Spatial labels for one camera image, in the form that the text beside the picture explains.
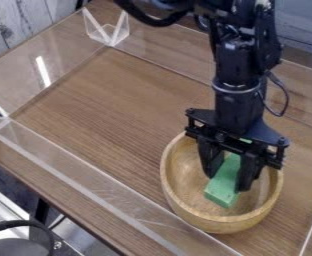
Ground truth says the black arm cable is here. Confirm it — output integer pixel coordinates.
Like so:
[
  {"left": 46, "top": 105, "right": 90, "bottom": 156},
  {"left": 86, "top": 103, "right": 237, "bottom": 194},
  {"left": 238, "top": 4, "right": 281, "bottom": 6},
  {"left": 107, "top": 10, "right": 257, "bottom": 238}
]
[{"left": 258, "top": 71, "right": 292, "bottom": 118}]

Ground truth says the green rectangular block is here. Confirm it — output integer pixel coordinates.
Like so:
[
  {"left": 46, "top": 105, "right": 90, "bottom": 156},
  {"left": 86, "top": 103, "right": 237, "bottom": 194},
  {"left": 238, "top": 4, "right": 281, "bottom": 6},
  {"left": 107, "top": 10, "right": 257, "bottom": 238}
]
[{"left": 205, "top": 151, "right": 242, "bottom": 208}]

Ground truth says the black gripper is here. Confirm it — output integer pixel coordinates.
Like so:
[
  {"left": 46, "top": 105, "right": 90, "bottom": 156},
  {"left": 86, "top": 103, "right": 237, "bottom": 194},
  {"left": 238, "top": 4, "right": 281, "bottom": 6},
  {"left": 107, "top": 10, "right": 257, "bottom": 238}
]
[{"left": 186, "top": 84, "right": 290, "bottom": 192}]

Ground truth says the black cable on floor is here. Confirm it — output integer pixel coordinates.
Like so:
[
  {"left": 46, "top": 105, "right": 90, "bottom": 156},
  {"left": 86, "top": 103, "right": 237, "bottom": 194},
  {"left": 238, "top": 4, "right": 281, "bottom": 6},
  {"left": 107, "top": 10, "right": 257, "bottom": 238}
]
[{"left": 0, "top": 219, "right": 58, "bottom": 256}]

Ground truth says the black metal table leg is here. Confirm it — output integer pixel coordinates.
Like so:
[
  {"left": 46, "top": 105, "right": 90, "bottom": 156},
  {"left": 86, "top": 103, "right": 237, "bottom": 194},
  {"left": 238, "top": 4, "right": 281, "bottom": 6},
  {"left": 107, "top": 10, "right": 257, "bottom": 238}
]
[{"left": 35, "top": 198, "right": 51, "bottom": 224}]

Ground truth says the brown wooden bowl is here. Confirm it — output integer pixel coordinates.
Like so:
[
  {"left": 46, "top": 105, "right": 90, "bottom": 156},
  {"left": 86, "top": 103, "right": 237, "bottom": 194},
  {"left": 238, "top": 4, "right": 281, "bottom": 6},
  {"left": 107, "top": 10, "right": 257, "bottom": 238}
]
[{"left": 161, "top": 133, "right": 285, "bottom": 234}]

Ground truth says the clear acrylic tray wall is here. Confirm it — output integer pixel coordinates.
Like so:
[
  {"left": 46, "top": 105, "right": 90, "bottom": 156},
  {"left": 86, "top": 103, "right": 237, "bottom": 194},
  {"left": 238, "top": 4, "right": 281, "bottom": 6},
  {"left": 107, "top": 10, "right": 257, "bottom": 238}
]
[{"left": 0, "top": 1, "right": 312, "bottom": 256}]

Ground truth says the clear acrylic corner bracket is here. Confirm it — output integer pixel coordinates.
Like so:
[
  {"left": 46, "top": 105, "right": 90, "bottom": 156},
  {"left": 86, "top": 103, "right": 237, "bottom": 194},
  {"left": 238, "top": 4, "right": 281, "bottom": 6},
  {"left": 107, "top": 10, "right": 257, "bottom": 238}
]
[{"left": 82, "top": 8, "right": 130, "bottom": 47}]

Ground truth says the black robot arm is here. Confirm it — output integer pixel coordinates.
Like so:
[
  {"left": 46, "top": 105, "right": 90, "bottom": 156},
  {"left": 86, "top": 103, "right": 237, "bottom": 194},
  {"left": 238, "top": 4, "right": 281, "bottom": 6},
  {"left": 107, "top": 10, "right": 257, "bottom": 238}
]
[{"left": 114, "top": 0, "right": 290, "bottom": 192}]

